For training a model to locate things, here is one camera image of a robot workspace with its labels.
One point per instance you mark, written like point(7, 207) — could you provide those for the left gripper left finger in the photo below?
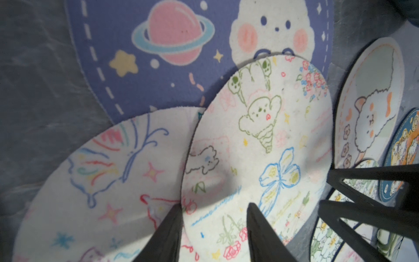
point(165, 243)

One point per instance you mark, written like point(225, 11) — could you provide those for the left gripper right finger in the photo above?
point(264, 244)

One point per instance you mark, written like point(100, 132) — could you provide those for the white butterfly doodle coaster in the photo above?
point(105, 201)

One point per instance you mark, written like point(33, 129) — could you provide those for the white bow doodle coaster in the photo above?
point(265, 139)

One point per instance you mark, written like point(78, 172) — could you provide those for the cream alpaca coaster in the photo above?
point(369, 103)

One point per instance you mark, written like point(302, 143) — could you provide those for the purple bunny planet coaster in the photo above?
point(141, 56)

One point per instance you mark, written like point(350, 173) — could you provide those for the teal plastic storage box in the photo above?
point(408, 8)

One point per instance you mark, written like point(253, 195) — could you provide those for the white green floral coaster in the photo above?
point(328, 246)

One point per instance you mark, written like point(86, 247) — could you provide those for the blue orange cats coaster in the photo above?
point(403, 150)

